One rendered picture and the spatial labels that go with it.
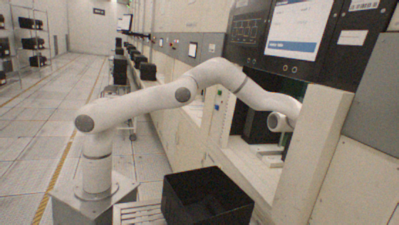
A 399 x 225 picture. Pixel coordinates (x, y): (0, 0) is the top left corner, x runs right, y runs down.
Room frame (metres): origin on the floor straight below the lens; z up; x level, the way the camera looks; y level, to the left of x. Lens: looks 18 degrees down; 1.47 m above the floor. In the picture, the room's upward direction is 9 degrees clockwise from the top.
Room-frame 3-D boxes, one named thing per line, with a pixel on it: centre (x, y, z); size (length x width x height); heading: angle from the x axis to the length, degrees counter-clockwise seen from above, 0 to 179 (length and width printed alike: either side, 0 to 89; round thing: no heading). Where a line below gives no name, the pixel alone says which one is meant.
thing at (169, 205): (0.74, -0.07, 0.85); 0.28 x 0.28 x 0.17; 33
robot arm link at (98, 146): (0.89, 0.44, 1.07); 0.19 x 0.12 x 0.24; 2
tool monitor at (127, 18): (4.00, 1.34, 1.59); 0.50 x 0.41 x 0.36; 113
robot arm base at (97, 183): (0.85, 0.43, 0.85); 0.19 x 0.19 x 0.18
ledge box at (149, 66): (3.60, 0.99, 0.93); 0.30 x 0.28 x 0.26; 20
